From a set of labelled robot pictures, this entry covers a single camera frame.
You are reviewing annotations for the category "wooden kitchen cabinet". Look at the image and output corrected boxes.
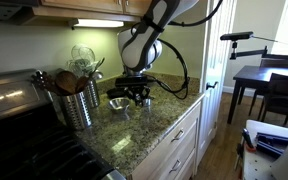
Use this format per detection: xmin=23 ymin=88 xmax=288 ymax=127
xmin=128 ymin=94 xmax=205 ymax=180
xmin=31 ymin=0 xmax=154 ymax=24

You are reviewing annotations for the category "dark wooden table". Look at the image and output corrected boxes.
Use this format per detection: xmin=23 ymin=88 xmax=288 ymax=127
xmin=226 ymin=64 xmax=288 ymax=125

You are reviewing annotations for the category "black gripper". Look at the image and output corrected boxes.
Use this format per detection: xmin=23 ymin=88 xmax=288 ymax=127
xmin=123 ymin=85 xmax=154 ymax=108

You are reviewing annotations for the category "black camera stand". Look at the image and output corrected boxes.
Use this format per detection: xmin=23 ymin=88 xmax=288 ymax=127
xmin=229 ymin=39 xmax=288 ymax=63

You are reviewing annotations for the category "wooden lower kitchen cabinet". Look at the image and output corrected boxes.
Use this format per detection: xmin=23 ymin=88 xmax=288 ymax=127
xmin=128 ymin=94 xmax=205 ymax=180

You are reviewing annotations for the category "black stereo camera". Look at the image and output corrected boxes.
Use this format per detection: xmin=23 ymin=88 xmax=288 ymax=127
xmin=219 ymin=31 xmax=255 ymax=42

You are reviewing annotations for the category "steel wire whisk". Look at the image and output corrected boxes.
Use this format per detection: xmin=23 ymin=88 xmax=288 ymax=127
xmin=66 ymin=57 xmax=94 ymax=79

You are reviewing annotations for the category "black orange bar clamp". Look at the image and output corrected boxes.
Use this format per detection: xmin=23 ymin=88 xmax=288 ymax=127
xmin=235 ymin=127 xmax=257 ymax=168

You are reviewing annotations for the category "dark blue clamp tool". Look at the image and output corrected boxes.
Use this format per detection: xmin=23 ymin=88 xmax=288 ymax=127
xmin=255 ymin=131 xmax=288 ymax=158

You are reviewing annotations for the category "black door handle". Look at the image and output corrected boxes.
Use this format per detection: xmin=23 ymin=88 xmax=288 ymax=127
xmin=205 ymin=80 xmax=220 ymax=91

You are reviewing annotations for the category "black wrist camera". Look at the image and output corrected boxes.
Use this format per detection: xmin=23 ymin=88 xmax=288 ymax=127
xmin=114 ymin=75 xmax=149 ymax=89

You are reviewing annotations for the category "round wire mesh strainer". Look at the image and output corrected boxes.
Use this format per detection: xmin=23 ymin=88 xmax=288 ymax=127
xmin=70 ymin=43 xmax=97 ymax=65

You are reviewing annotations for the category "wooden spoon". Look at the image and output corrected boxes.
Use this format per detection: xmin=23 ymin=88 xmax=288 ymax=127
xmin=74 ymin=75 xmax=91 ymax=95
xmin=54 ymin=70 xmax=79 ymax=96

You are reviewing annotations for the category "wooden upper kitchen cabinet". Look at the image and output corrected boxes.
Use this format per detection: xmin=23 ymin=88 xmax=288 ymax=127
xmin=31 ymin=0 xmax=154 ymax=24

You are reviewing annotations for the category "black cast iron skillet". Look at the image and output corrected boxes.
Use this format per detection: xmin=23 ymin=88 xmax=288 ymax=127
xmin=105 ymin=86 xmax=129 ymax=100

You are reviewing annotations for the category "stainless steel stove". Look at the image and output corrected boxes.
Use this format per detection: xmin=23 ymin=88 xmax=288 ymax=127
xmin=0 ymin=68 xmax=127 ymax=180

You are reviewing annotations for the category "steel ladle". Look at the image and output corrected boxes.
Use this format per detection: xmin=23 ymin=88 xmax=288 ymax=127
xmin=91 ymin=69 xmax=104 ymax=82

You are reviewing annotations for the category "wide shallow steel cup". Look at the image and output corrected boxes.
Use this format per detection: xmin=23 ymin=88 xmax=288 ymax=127
xmin=106 ymin=97 xmax=131 ymax=114

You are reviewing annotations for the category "steel drawer handle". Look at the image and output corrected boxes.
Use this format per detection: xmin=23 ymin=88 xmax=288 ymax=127
xmin=171 ymin=128 xmax=185 ymax=143
xmin=168 ymin=158 xmax=183 ymax=174

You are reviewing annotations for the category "white room door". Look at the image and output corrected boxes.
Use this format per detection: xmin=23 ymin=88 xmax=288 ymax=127
xmin=196 ymin=0 xmax=239 ymax=168

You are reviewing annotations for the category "wooden fork spatula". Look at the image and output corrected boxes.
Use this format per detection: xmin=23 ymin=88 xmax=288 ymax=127
xmin=30 ymin=69 xmax=63 ymax=96

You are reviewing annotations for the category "under-cabinet light strip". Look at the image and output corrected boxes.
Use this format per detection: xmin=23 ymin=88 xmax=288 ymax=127
xmin=72 ymin=18 xmax=125 ymax=29

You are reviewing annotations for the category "small steel measuring cup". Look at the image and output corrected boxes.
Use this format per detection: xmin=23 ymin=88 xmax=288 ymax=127
xmin=141 ymin=97 xmax=153 ymax=108

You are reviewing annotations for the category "perforated steel utensil holder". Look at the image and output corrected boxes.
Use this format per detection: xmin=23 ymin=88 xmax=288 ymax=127
xmin=84 ymin=77 xmax=101 ymax=109
xmin=59 ymin=90 xmax=94 ymax=131

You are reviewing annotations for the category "white perforated robot platform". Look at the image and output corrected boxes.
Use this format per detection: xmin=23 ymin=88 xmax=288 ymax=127
xmin=241 ymin=118 xmax=288 ymax=180

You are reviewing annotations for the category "dark wooden chair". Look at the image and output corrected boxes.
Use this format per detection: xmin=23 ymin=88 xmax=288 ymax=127
xmin=259 ymin=57 xmax=288 ymax=70
xmin=258 ymin=72 xmax=288 ymax=126

